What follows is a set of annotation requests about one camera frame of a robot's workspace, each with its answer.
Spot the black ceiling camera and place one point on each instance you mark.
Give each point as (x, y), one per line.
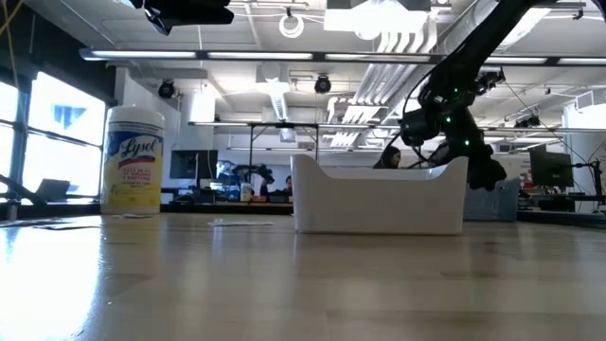
(528, 122)
(166, 89)
(492, 78)
(323, 84)

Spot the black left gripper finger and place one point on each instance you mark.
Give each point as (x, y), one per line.
(201, 12)

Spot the Lysol wipes canister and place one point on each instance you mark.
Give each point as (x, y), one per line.
(132, 166)

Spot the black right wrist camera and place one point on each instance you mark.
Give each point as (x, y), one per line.
(442, 154)

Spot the overhead light bar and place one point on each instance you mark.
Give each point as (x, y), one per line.
(322, 57)

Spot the open laptop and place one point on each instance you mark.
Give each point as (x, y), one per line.
(53, 190)

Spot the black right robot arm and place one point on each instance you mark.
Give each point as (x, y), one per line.
(473, 47)

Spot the white plastic bin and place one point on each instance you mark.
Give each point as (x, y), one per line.
(379, 203)

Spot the square alcohol pad packet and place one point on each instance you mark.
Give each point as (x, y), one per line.
(132, 216)
(28, 222)
(71, 227)

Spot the dark computer monitor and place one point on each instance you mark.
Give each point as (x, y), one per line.
(551, 168)
(194, 164)

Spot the black background rig frame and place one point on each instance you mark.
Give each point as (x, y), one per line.
(284, 125)

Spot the grey translucent plastic bin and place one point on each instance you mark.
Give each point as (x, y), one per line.
(497, 206)

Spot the small white yellow bottle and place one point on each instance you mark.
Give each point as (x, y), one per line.
(245, 192)

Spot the person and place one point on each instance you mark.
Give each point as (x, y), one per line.
(288, 182)
(389, 158)

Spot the silver ventilation duct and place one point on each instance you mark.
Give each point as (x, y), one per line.
(442, 28)

